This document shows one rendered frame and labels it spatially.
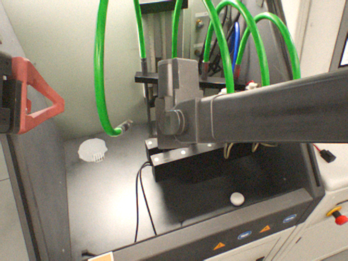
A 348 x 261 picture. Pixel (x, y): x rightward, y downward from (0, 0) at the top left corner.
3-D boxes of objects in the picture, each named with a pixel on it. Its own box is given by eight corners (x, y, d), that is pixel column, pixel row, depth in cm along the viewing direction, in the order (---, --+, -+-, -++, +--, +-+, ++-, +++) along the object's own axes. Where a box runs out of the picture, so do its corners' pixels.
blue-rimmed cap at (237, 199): (234, 207, 78) (235, 205, 76) (227, 197, 80) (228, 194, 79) (246, 204, 78) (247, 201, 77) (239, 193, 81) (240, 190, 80)
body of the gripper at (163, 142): (187, 96, 53) (192, 92, 46) (189, 147, 53) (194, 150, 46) (155, 98, 53) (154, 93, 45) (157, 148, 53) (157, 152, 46)
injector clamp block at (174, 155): (156, 195, 80) (154, 165, 70) (148, 170, 87) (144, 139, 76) (253, 166, 88) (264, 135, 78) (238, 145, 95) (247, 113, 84)
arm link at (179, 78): (179, 136, 33) (231, 134, 37) (178, 44, 33) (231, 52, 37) (142, 133, 43) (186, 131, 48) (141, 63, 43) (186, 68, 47)
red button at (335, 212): (333, 229, 79) (340, 221, 75) (323, 217, 81) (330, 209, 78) (346, 224, 80) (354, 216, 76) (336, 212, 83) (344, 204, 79)
